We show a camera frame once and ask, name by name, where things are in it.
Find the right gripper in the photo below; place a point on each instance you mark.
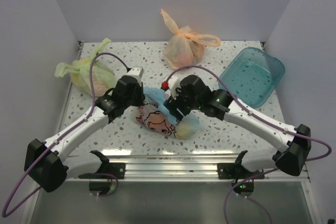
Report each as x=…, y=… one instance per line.
x=172, y=104

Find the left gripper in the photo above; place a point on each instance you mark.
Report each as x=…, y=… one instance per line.
x=139, y=87

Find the blue plastic bag with fruit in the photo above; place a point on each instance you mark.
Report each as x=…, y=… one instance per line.
x=154, y=116

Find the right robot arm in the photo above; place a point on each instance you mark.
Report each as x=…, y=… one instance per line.
x=289, y=146

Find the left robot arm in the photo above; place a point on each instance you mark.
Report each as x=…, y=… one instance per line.
x=45, y=161

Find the green plastic bag with fruit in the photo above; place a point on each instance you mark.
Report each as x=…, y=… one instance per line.
x=89, y=77

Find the orange plastic bag with fruit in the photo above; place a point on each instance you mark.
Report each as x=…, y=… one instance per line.
x=186, y=47

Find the teal transparent plastic basin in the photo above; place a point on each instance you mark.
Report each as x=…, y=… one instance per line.
x=253, y=75

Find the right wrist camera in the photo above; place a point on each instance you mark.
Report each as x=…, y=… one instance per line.
x=171, y=84

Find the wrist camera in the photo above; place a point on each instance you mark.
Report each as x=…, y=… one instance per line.
x=136, y=72
x=171, y=84

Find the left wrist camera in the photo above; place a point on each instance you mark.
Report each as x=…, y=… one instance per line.
x=136, y=72

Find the aluminium front rail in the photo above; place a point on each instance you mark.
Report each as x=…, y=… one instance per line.
x=156, y=168

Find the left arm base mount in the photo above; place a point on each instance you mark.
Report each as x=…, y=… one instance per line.
x=106, y=167

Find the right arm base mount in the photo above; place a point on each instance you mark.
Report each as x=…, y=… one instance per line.
x=236, y=171

